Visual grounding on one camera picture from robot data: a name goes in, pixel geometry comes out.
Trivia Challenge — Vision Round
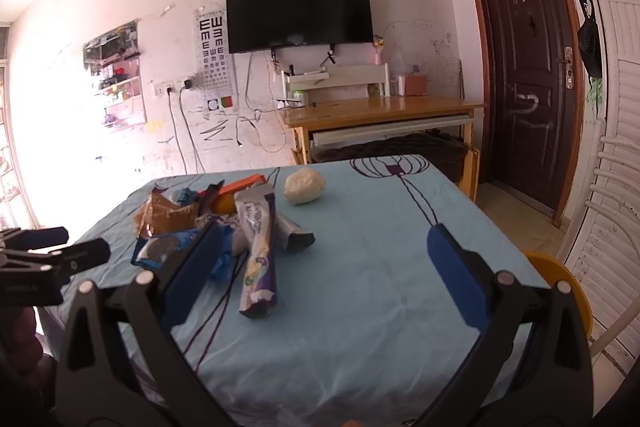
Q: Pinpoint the brown snack bag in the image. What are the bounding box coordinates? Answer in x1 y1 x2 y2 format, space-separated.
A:
134 188 198 239

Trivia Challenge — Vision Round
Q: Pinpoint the long white purple wrapper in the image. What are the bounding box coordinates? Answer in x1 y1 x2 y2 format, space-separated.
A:
234 183 278 319

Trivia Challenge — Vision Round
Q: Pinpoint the orange box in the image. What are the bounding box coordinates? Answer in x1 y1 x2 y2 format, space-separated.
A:
209 173 267 216

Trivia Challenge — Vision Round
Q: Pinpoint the silver grey wrapper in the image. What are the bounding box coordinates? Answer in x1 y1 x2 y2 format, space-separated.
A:
276 213 316 254

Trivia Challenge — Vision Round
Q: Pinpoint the orange trash bin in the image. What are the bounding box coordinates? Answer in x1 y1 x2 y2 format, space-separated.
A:
525 251 593 339

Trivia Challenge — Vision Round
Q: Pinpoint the white louvered screen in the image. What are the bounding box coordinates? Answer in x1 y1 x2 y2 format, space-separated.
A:
556 0 639 374

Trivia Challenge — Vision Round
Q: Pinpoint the light blue patterned tablecloth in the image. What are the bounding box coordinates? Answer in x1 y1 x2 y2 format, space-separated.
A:
39 154 549 427

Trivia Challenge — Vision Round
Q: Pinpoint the dark tufted bench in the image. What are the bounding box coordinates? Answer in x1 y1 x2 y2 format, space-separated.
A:
311 129 468 183

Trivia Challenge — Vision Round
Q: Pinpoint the eye chart poster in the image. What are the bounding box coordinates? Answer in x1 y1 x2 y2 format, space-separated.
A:
194 6 238 113

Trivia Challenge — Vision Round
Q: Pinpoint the dark brown door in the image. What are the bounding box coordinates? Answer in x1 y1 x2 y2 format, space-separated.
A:
474 0 584 225

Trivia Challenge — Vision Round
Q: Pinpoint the wooden desk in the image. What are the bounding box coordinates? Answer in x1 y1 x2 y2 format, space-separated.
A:
281 95 484 200

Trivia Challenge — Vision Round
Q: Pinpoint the pink tissue box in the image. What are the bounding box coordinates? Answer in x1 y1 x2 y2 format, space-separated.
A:
404 74 427 96

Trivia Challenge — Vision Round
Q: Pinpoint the black hanging bag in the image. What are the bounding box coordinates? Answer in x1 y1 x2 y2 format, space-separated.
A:
577 16 602 78

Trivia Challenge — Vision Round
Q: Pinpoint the wall photo board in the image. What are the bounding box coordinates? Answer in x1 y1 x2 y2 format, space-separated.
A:
82 20 146 130

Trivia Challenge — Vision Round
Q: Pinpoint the black wall television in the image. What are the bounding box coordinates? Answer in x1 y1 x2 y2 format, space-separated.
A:
226 0 373 53

